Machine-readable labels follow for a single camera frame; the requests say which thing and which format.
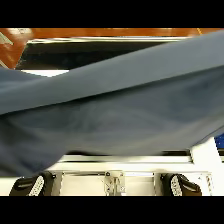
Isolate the blue shirt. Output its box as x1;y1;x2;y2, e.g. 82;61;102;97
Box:
0;29;224;178

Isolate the silver frame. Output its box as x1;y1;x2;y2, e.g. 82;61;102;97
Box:
0;148;224;197

